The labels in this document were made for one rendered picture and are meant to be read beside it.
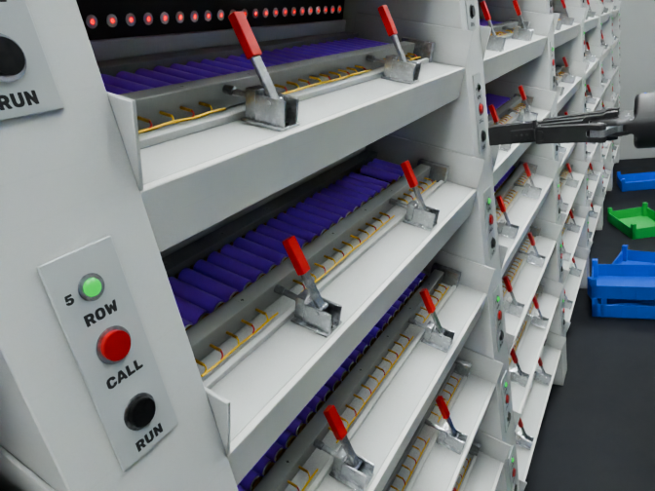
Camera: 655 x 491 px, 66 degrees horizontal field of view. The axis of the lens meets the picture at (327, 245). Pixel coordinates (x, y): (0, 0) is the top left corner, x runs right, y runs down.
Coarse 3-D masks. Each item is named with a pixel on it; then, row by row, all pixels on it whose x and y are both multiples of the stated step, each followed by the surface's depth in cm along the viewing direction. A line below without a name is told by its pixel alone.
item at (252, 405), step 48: (384, 144) 86; (192, 240) 54; (384, 240) 63; (432, 240) 65; (336, 288) 53; (384, 288) 54; (240, 336) 45; (288, 336) 46; (336, 336) 46; (240, 384) 40; (288, 384) 40; (240, 432) 36; (240, 480) 37
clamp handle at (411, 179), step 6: (408, 162) 66; (402, 168) 66; (408, 168) 66; (408, 174) 66; (408, 180) 66; (414, 180) 66; (414, 186) 66; (414, 192) 66; (420, 198) 67; (420, 204) 66
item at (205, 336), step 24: (384, 192) 70; (408, 192) 75; (360, 216) 63; (336, 240) 58; (360, 240) 60; (288, 264) 52; (312, 264) 54; (336, 264) 55; (264, 288) 47; (288, 288) 51; (216, 312) 44; (240, 312) 44; (264, 312) 46; (192, 336) 41; (216, 336) 42
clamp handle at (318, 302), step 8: (288, 240) 45; (296, 240) 46; (288, 248) 45; (296, 248) 45; (296, 256) 45; (304, 256) 46; (296, 264) 45; (304, 264) 46; (296, 272) 46; (304, 272) 45; (304, 280) 46; (312, 280) 46; (312, 288) 46; (312, 296) 46; (320, 296) 47; (312, 304) 47; (320, 304) 46
